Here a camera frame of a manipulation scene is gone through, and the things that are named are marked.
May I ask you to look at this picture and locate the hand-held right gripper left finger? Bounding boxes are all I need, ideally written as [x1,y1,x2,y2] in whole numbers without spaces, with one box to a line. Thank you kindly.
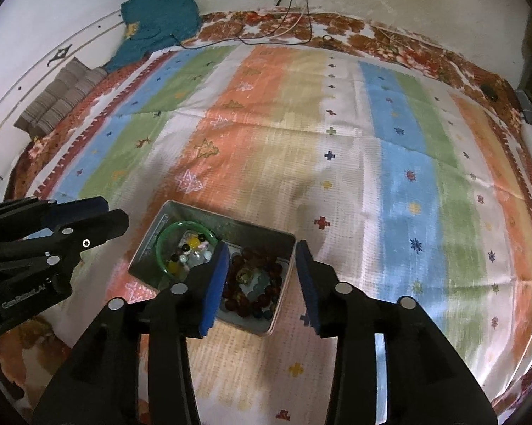
[31,241,230,425]

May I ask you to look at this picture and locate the grey box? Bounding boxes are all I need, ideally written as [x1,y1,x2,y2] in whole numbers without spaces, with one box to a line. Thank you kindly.
[515,90,532,125]

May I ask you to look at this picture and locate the white cable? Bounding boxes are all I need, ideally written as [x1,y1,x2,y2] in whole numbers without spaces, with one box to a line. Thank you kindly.
[238,12,303,41]

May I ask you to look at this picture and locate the metal tin box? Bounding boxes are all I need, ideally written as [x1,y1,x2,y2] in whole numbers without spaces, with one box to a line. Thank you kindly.
[128,200,297,336]

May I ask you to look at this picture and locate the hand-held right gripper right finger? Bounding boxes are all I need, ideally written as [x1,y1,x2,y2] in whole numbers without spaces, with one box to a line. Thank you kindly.
[295,239,499,425]

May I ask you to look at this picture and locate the teal garment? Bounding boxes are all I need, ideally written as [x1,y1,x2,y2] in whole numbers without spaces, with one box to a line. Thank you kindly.
[105,0,201,73]

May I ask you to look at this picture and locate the pastel striped blanket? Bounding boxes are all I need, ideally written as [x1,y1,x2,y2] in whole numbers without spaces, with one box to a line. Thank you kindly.
[40,43,532,425]

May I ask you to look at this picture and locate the yellow and black bead bracelet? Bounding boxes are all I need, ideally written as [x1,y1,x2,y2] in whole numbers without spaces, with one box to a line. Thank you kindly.
[168,230,218,275]

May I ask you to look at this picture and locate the grey striped folded cloth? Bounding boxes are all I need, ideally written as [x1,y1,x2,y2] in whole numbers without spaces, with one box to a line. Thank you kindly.
[14,57,108,136]

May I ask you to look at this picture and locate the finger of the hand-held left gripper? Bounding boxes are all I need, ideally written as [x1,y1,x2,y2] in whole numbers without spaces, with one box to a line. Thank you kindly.
[0,196,109,240]
[0,209,130,272]

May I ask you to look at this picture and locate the striped colourful bedsheet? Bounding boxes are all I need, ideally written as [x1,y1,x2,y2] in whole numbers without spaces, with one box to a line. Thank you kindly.
[0,9,532,417]

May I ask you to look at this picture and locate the red bead bracelet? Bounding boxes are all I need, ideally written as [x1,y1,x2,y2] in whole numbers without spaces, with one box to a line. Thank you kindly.
[222,248,289,319]

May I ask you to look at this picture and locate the light blue bead bracelet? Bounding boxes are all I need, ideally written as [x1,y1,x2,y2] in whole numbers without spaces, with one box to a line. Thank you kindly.
[243,274,269,304]

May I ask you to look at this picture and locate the green bangle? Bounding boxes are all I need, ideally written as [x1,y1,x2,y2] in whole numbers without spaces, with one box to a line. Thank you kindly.
[154,221,218,276]

